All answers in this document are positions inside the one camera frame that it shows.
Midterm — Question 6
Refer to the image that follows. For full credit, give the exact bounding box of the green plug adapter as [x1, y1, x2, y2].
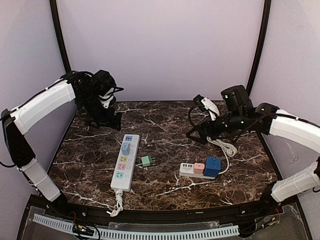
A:
[141, 155, 153, 167]

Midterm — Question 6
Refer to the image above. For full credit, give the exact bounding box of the long white colourful power strip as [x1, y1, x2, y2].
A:
[110, 134, 140, 192]

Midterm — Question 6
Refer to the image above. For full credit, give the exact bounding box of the blue cube socket adapter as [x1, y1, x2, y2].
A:
[203, 157, 221, 178]

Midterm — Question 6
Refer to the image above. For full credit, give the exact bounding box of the white slotted cable duct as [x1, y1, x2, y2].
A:
[32, 213, 240, 240]

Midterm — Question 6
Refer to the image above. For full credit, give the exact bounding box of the pink plug adapter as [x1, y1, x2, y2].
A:
[193, 163, 205, 175]

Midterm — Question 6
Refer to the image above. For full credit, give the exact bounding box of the black front table rail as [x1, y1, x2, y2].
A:
[27, 194, 279, 225]

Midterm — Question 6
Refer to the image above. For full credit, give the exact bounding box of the white coiled cable small strip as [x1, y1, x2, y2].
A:
[207, 137, 238, 175]

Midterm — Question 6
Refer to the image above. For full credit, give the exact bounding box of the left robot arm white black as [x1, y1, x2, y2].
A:
[0, 69, 124, 203]

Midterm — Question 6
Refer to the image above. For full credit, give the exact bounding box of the left black frame post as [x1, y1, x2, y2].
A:
[49, 0, 72, 73]

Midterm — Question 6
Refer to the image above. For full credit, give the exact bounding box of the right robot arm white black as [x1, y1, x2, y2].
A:
[186, 103, 320, 203]

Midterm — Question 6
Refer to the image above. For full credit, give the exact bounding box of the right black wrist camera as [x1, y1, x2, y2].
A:
[220, 85, 253, 114]

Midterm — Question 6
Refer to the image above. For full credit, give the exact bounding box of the small white power strip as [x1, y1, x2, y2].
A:
[179, 162, 215, 180]

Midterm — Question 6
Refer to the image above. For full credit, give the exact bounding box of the light blue plug adapter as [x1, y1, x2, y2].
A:
[121, 142, 131, 156]

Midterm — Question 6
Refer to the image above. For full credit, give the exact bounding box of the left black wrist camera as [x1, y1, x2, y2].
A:
[93, 69, 117, 97]

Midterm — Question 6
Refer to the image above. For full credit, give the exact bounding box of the white cable long strip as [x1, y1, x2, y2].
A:
[106, 189, 124, 217]

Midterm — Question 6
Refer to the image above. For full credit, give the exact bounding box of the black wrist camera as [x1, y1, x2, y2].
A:
[220, 85, 253, 114]
[93, 69, 117, 97]

